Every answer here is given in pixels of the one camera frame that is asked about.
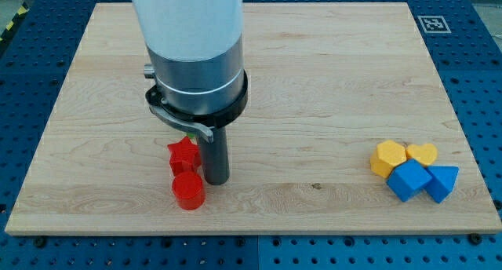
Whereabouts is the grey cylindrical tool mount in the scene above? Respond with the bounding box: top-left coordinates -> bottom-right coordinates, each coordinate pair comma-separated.
144,38 -> 248,144

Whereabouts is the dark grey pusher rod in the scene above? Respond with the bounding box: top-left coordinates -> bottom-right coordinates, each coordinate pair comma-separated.
196,127 -> 230,185

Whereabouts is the red cylinder block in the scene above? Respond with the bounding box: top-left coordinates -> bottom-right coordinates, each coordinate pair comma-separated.
172,171 -> 206,210

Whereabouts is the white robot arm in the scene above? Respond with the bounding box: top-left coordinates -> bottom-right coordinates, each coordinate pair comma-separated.
132,0 -> 248,185

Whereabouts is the wooden board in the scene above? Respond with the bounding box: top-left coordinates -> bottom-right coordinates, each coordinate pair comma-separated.
5,3 -> 501,236

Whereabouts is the red star block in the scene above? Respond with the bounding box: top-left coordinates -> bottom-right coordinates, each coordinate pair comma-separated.
167,137 -> 202,177

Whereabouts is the yellow hexagon block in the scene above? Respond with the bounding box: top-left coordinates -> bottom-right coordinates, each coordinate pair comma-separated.
370,140 -> 407,179

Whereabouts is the blue cube block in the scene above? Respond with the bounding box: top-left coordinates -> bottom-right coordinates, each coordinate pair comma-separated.
387,159 -> 432,202

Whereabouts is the yellow black hazard tape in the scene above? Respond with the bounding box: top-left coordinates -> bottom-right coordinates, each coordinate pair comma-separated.
1,2 -> 30,44

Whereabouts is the yellow heart block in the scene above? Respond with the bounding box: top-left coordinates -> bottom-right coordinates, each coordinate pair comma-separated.
405,143 -> 438,167

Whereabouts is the blue triangle block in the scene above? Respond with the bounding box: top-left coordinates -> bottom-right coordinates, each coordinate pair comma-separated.
424,166 -> 460,203

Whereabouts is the white fiducial marker tag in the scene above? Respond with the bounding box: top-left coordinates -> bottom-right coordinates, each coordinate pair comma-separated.
418,15 -> 451,34

